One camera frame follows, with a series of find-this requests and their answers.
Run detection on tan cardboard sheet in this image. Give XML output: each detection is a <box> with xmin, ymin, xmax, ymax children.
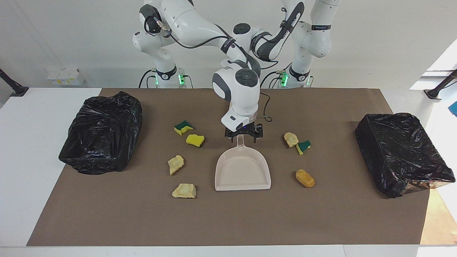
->
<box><xmin>421</xmin><ymin>187</ymin><xmax>457</xmax><ymax>245</ymax></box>

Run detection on pale yellow sponge chunk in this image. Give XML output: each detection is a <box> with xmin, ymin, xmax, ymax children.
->
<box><xmin>168</xmin><ymin>155</ymin><xmax>185</xmax><ymax>175</ymax></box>
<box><xmin>284</xmin><ymin>132</ymin><xmax>299</xmax><ymax>148</ymax></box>
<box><xmin>172</xmin><ymin>183</ymin><xmax>197</xmax><ymax>199</ymax></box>

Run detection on black left base cable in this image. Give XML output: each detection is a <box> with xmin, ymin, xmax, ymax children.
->
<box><xmin>260</xmin><ymin>70</ymin><xmax>287</xmax><ymax>89</ymax></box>

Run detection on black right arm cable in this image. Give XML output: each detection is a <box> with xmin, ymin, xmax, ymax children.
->
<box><xmin>144</xmin><ymin>14</ymin><xmax>273</xmax><ymax>124</ymax></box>

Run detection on white wall socket boxes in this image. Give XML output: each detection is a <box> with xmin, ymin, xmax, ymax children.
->
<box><xmin>47</xmin><ymin>69</ymin><xmax>85</xmax><ymax>86</ymax></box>

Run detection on orange sponge piece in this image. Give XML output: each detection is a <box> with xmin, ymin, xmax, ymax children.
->
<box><xmin>296</xmin><ymin>169</ymin><xmax>315</xmax><ymax>188</ymax></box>

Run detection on black right base cable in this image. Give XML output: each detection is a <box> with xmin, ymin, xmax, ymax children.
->
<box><xmin>139</xmin><ymin>69</ymin><xmax>157</xmax><ymax>89</ymax></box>

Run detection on beige plastic dustpan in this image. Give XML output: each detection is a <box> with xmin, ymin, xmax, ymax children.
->
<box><xmin>215</xmin><ymin>134</ymin><xmax>271</xmax><ymax>191</ymax></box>

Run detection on brown table mat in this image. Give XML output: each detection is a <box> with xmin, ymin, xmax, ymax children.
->
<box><xmin>27</xmin><ymin>88</ymin><xmax>431</xmax><ymax>246</ymax></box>

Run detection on black base cable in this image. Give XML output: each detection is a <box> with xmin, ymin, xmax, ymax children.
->
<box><xmin>139</xmin><ymin>69</ymin><xmax>157</xmax><ymax>89</ymax></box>
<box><xmin>260</xmin><ymin>70</ymin><xmax>287</xmax><ymax>89</ymax></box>

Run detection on box bin with black bag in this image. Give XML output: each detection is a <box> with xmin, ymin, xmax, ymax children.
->
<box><xmin>355</xmin><ymin>113</ymin><xmax>456</xmax><ymax>198</ymax></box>

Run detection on bright yellow sponge piece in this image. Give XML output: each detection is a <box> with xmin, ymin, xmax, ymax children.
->
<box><xmin>186</xmin><ymin>134</ymin><xmax>205</xmax><ymax>147</ymax></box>

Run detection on open bin with black bag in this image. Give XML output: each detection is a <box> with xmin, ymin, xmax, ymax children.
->
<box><xmin>59</xmin><ymin>91</ymin><xmax>143</xmax><ymax>175</ymax></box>

